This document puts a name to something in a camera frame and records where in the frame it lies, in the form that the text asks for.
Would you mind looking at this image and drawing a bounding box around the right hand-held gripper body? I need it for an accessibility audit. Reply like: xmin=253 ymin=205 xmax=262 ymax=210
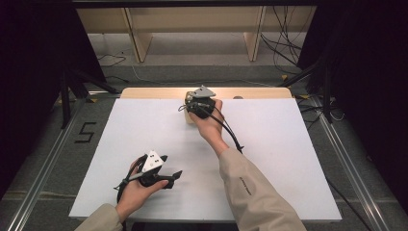
xmin=185 ymin=85 xmax=217 ymax=120

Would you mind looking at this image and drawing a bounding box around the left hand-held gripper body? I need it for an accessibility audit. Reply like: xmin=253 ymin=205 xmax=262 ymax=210
xmin=138 ymin=149 xmax=176 ymax=190

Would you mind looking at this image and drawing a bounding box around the cream square cup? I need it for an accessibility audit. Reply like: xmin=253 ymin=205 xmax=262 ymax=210
xmin=183 ymin=90 xmax=197 ymax=125

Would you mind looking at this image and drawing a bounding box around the person's right hand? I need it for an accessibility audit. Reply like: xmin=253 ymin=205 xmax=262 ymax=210
xmin=190 ymin=98 xmax=231 ymax=158

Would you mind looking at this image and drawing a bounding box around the person's left hand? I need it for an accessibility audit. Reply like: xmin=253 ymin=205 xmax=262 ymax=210
xmin=115 ymin=160 xmax=169 ymax=222

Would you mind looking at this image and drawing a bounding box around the wooden table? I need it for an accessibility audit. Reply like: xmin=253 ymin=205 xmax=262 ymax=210
xmin=119 ymin=87 xmax=293 ymax=100

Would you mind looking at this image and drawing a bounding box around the light wooden desk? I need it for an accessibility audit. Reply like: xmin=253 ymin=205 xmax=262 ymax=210
xmin=76 ymin=6 xmax=318 ymax=64

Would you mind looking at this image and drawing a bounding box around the black metal stand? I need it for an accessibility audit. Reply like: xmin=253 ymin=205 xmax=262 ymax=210
xmin=59 ymin=68 xmax=120 ymax=130
xmin=278 ymin=57 xmax=335 ymax=124

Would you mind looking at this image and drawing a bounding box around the black curtain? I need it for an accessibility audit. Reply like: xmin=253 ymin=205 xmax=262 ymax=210
xmin=296 ymin=0 xmax=408 ymax=206
xmin=0 ymin=0 xmax=108 ymax=200

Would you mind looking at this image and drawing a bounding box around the left hand-held gripper cable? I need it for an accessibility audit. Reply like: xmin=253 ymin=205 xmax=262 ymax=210
xmin=113 ymin=155 xmax=147 ymax=204

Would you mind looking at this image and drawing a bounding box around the hand-held gripper cable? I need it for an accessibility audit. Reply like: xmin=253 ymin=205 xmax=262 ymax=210
xmin=113 ymin=155 xmax=147 ymax=204
xmin=177 ymin=103 xmax=245 ymax=155

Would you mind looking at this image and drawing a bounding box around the right hand-held gripper cable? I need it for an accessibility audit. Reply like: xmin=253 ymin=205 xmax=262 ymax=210
xmin=177 ymin=103 xmax=245 ymax=155

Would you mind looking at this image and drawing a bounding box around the thin black floor cable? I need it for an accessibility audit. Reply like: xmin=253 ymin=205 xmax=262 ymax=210
xmin=96 ymin=52 xmax=127 ymax=68

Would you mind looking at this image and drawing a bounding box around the bundle of black cables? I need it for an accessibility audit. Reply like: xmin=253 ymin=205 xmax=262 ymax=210
xmin=259 ymin=6 xmax=311 ymax=75

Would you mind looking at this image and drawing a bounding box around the aluminium floor rail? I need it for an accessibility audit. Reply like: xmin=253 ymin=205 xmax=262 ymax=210
xmin=307 ymin=95 xmax=392 ymax=231
xmin=6 ymin=95 xmax=89 ymax=231

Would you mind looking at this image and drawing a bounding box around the thick black floor cable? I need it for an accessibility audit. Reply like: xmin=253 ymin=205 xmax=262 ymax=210
xmin=324 ymin=175 xmax=373 ymax=231

